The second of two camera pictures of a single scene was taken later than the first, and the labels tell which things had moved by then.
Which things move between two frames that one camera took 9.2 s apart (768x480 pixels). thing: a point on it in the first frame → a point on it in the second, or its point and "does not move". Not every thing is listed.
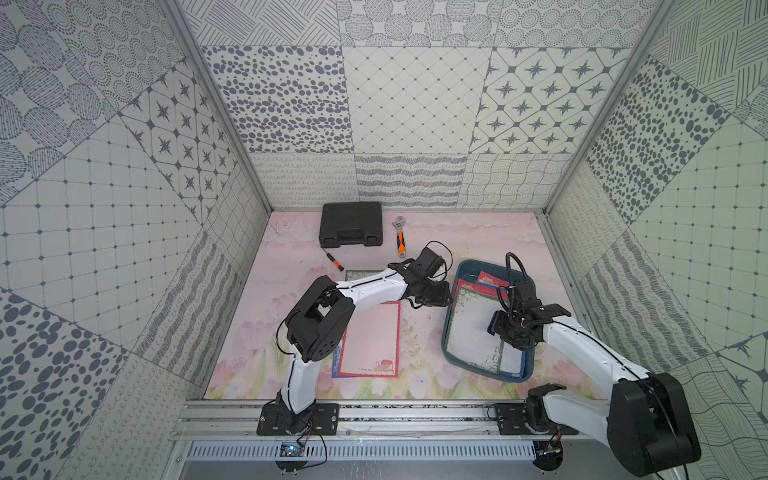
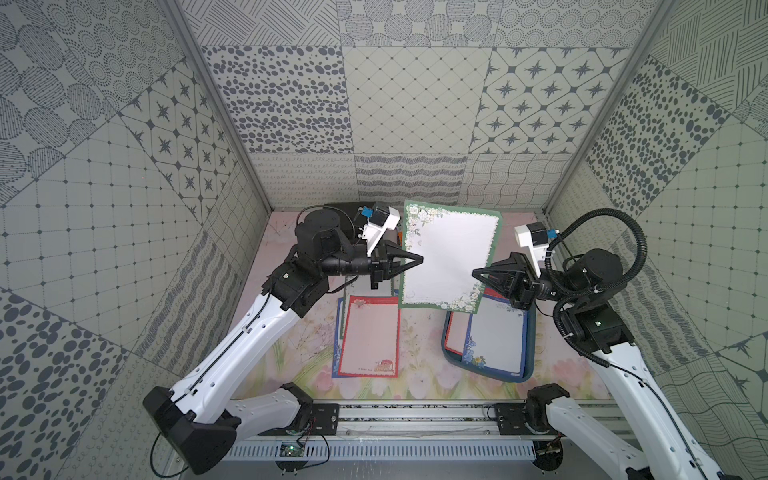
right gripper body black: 510,330 → 524,293
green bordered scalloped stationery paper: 469,339 → 454,241
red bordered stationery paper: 371,346 does not move
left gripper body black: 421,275 → 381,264
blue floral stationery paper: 335,363 does not move
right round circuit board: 549,454 does not move
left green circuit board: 291,449 does not move
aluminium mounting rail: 237,419 does not move
